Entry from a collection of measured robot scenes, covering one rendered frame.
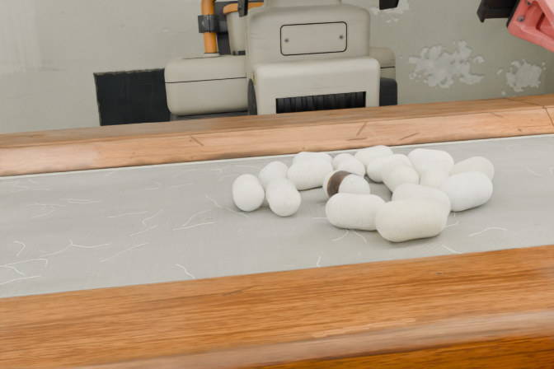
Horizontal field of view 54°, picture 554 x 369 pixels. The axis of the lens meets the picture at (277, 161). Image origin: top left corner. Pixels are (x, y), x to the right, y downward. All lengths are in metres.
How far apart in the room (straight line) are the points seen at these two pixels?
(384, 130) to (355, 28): 0.49
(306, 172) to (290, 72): 0.57
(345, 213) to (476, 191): 0.08
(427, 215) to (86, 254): 0.18
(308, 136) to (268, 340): 0.37
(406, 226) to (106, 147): 0.32
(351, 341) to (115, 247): 0.18
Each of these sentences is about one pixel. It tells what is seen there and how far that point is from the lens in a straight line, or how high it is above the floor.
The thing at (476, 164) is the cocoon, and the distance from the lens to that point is 0.38.
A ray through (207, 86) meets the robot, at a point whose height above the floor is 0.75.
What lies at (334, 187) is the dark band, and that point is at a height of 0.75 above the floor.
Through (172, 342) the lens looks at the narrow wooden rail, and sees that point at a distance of 0.17.
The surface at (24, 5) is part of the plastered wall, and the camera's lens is 2.43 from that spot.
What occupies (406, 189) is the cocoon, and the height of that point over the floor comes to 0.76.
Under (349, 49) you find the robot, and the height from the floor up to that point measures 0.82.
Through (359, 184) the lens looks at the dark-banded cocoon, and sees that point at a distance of 0.34.
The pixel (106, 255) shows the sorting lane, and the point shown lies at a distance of 0.31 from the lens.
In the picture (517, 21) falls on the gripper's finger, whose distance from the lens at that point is 0.65.
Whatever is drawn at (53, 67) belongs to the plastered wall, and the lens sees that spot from 2.41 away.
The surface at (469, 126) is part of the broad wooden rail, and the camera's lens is 0.56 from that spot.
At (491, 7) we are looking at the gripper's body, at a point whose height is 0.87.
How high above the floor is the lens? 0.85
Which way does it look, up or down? 13 degrees down
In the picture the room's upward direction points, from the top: 3 degrees counter-clockwise
